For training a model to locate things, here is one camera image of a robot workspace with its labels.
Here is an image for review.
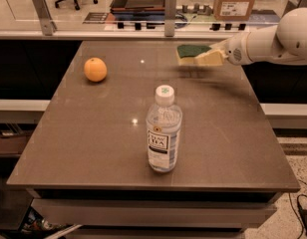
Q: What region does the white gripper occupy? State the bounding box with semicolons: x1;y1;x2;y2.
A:
194;33;252;67

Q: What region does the middle metal glass bracket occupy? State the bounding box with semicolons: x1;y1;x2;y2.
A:
164;0;176;37

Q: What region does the orange fruit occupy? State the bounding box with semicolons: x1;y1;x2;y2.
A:
84;58;108;83

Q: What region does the brown cardboard box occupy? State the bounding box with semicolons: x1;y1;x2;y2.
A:
213;0;255;21

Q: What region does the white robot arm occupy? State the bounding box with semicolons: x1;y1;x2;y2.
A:
193;8;307;67

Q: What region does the green and yellow sponge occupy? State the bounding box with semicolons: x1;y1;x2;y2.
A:
176;44;210;66

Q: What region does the clear tea bottle white cap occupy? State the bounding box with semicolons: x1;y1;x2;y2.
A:
147;85;182;173

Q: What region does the left metal glass bracket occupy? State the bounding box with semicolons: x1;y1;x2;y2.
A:
32;0;56;36

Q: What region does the black power adapter with cable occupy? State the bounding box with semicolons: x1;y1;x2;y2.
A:
288;193;307;239

